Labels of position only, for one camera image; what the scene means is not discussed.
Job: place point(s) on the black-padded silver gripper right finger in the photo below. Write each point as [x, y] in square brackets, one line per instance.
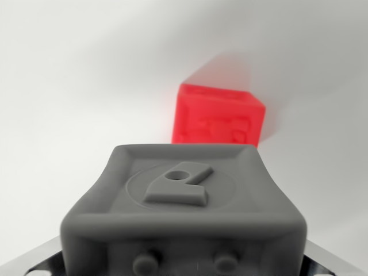
[325, 263]

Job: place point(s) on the black-padded silver gripper left finger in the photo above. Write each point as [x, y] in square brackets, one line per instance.
[34, 263]

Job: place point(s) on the grey embossed cube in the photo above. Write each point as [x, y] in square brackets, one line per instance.
[178, 212]

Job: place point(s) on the red embossed cube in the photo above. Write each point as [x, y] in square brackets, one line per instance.
[215, 118]

